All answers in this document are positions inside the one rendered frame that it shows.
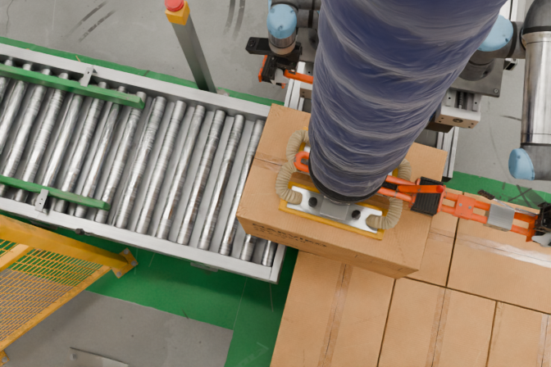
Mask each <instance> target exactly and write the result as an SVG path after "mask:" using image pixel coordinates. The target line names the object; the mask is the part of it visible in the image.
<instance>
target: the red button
mask: <svg viewBox="0 0 551 367"><path fill-rule="evenodd" d="M165 6H166V9H167V10H168V11H173V12H176V11H179V10H181V9H182V8H183V6H184V0H165Z"/></svg>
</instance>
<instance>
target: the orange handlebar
mask: <svg viewBox="0 0 551 367"><path fill-rule="evenodd" d="M287 78H289V79H295V80H297V81H301V82H304V83H307V84H312V83H313V76H310V75H305V74H301V73H298V72H296V75H293V74H290V73H289V72H288V74H287ZM308 156H309V152H304V151H301V152H298V153H297V154H296V155H295V157H294V166H295V167H296V168H297V169H298V170H301V171H304V172H308V173H309V171H308V165H304V164H302V163H301V159H302V158H305V159H308ZM385 182H388V183H391V184H396V185H416V183H414V182H411V181H408V180H405V179H400V178H397V177H394V176H391V175H388V176H387V179H386V181H385ZM378 193H380V194H384V195H386V196H390V197H395V198H398V199H401V200H404V201H406V202H411V200H412V195H409V194H406V193H401V192H398V191H395V190H392V189H389V188H384V187H381V188H380V190H379V191H378ZM444 199H448V200H450V201H454V202H455V203H454V207H451V206H446V205H444V204H442V206H441V209H440V211H442V212H446V213H449V214H452V216H456V217H458V218H462V219H465V220H474V221H477V222H480V223H482V224H486V222H487V217H486V216H483V215H477V214H475V213H472V212H473V209H474V207H476V208H479V209H482V210H485V211H488V210H489V209H490V204H489V203H485V202H480V201H477V200H476V199H475V198H472V197H467V196H464V195H461V194H458V195H457V194H454V193H449V192H444ZM534 218H535V217H534V216H531V215H526V214H523V213H520V212H517V211H515V213H514V217H513V219H516V220H521V221H525V222H527V223H531V224H532V223H533V222H534ZM509 231H511V232H514V233H519V234H522V235H525V236H528V237H530V235H531V229H526V228H523V227H520V226H517V225H514V224H513V225H512V228H511V230H509Z"/></svg>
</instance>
